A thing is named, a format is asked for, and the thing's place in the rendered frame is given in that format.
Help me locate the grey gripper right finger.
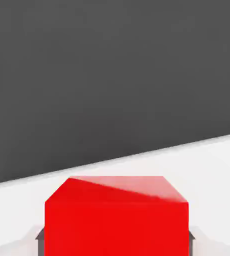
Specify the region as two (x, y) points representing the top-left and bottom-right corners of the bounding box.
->
(188, 224), (230, 256)

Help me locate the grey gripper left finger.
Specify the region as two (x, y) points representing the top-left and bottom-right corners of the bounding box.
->
(0, 224), (46, 256)

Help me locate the small red cube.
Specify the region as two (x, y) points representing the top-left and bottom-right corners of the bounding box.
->
(44, 175), (190, 256)

